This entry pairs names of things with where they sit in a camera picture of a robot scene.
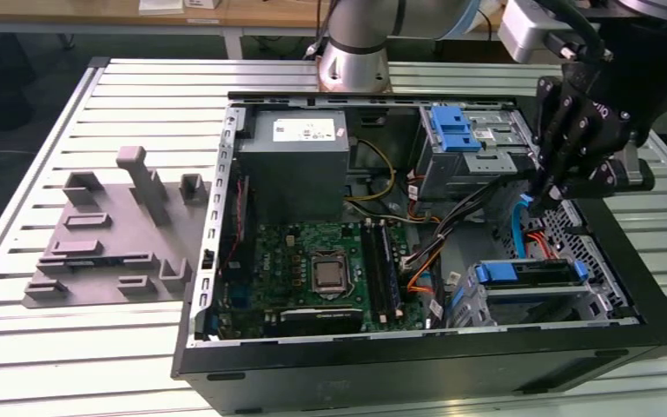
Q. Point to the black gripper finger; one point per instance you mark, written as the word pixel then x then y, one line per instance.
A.
pixel 611 178
pixel 564 130

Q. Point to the hard disk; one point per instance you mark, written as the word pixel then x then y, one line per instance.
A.
pixel 532 273

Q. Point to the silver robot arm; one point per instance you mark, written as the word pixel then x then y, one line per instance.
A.
pixel 351 43

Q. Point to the metal disk bay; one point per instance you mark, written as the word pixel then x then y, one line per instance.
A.
pixel 536 297

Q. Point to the metal optical drive cage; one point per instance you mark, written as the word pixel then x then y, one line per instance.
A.
pixel 487 163

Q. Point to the blue plastic drive latch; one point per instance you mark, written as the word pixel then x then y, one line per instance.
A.
pixel 455 130

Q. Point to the grey power supply unit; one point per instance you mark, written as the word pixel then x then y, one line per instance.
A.
pixel 292 182

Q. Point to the CPU socket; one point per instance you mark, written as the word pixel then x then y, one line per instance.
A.
pixel 329 257

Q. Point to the silver CPU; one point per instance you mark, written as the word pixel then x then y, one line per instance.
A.
pixel 329 273

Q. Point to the green motherboard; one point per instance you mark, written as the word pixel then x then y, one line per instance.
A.
pixel 287 243

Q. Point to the black graphics card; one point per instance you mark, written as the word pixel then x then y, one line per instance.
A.
pixel 316 319

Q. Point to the black PC case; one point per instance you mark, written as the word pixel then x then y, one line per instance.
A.
pixel 368 369

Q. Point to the white labelled box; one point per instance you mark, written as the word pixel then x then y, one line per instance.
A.
pixel 201 3

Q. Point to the grey parts rack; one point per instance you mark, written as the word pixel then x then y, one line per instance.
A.
pixel 125 234

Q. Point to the wooden desk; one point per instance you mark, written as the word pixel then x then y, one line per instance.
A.
pixel 106 17

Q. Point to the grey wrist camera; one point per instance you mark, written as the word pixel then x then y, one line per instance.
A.
pixel 524 30

